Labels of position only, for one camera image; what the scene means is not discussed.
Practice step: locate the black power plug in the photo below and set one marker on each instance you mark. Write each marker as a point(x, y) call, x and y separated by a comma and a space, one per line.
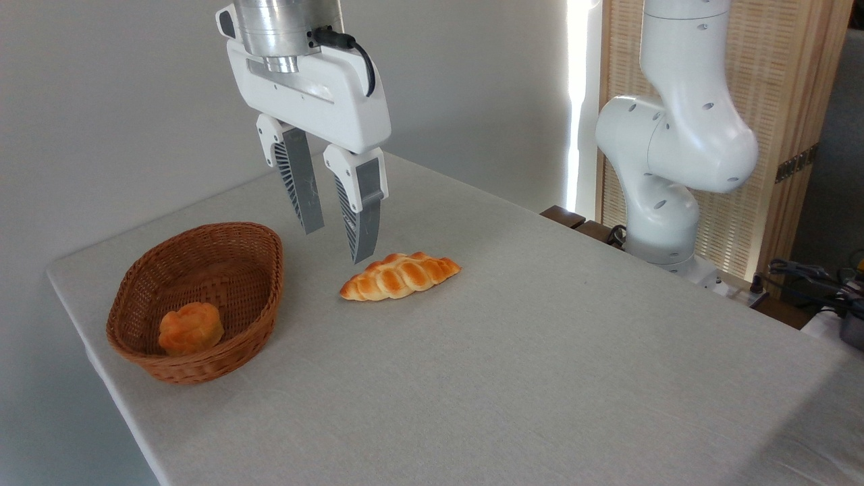
point(759, 285)

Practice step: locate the brown woven wicker basket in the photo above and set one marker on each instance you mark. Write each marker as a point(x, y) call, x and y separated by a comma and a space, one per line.
point(229, 270)

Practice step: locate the light grey tablecloth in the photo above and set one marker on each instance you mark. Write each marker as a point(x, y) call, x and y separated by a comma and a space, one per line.
point(506, 358)

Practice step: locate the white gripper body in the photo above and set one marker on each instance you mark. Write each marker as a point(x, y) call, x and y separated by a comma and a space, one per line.
point(324, 94)

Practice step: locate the braided golden bread loaf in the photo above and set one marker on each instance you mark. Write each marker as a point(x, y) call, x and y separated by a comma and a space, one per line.
point(398, 277)

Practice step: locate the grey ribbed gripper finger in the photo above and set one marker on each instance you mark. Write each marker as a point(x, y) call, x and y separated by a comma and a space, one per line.
point(300, 182)
point(364, 202)

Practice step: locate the dark wooden block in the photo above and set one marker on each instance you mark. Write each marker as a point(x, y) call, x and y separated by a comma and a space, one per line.
point(563, 216)
point(597, 233)

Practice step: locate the round orange bread bun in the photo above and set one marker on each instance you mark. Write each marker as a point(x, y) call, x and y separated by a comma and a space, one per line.
point(191, 329)

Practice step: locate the wooden bamboo folding screen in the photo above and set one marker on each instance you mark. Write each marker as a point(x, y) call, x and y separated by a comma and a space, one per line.
point(783, 67)

